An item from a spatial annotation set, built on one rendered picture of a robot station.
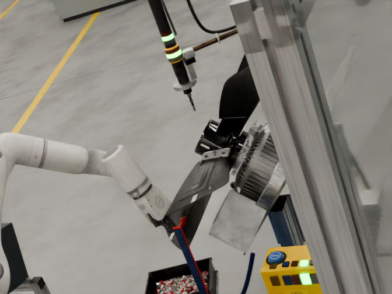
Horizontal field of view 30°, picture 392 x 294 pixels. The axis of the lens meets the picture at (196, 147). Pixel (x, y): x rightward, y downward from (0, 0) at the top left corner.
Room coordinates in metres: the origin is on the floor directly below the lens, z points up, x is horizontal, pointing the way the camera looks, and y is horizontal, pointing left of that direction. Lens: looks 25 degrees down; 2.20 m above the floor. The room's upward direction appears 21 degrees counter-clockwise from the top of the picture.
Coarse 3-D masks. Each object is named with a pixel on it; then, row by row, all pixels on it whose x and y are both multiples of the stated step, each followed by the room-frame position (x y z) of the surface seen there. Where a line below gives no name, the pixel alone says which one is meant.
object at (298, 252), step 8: (272, 248) 1.61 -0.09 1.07; (280, 248) 1.60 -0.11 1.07; (288, 248) 1.59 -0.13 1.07; (296, 248) 1.57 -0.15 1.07; (304, 248) 1.56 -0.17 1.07; (288, 256) 1.56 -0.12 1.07; (296, 256) 1.54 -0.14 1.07; (304, 256) 1.53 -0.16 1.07; (264, 264) 1.56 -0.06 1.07; (280, 264) 1.53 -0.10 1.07; (264, 272) 1.53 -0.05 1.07; (272, 272) 1.52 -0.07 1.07; (280, 272) 1.51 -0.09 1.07; (288, 272) 1.50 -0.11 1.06; (296, 272) 1.49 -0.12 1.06; (304, 272) 1.48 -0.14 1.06; (312, 272) 1.47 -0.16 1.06; (264, 280) 1.53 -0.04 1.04; (280, 280) 1.52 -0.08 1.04; (272, 288) 1.53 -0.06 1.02; (280, 288) 1.52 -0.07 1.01; (288, 288) 1.51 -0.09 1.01; (296, 288) 1.50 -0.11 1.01; (304, 288) 1.49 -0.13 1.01; (312, 288) 1.48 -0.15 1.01; (320, 288) 1.47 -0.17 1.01
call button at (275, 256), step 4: (272, 252) 1.58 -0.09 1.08; (276, 252) 1.58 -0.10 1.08; (280, 252) 1.57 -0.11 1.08; (268, 256) 1.57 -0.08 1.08; (272, 256) 1.57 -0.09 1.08; (276, 256) 1.56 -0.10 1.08; (280, 256) 1.55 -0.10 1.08; (272, 260) 1.55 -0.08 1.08; (276, 260) 1.55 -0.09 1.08; (280, 260) 1.55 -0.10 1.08
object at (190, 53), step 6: (186, 48) 2.02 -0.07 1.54; (186, 54) 1.99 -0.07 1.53; (192, 54) 1.99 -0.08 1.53; (186, 60) 1.99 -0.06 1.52; (192, 60) 1.99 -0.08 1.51; (186, 66) 2.00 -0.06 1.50; (192, 66) 1.99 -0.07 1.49; (192, 72) 1.99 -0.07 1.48; (192, 78) 1.99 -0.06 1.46; (174, 84) 2.01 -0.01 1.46; (186, 84) 1.98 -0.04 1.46; (192, 84) 1.97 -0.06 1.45; (180, 90) 1.97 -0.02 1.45
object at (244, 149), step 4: (252, 136) 2.05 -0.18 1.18; (248, 140) 2.03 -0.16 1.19; (244, 144) 2.04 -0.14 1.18; (248, 144) 2.02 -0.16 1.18; (244, 148) 2.01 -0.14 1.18; (240, 152) 2.02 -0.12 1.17; (244, 152) 2.00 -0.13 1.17; (240, 156) 2.00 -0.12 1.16; (236, 160) 2.01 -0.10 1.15; (240, 160) 1.99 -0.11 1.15; (236, 164) 2.00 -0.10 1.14; (232, 168) 2.04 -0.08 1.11; (236, 168) 2.00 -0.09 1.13; (232, 172) 2.01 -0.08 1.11
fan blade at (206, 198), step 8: (200, 200) 2.02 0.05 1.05; (208, 200) 2.00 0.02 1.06; (184, 208) 2.05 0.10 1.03; (192, 208) 2.03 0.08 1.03; (200, 208) 2.00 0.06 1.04; (176, 216) 2.07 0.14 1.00; (192, 216) 2.01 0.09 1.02; (200, 216) 1.99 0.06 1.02; (176, 224) 2.05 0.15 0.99; (184, 224) 2.02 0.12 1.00; (192, 224) 1.99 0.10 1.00; (184, 232) 2.00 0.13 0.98; (192, 232) 1.97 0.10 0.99; (176, 240) 2.01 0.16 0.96
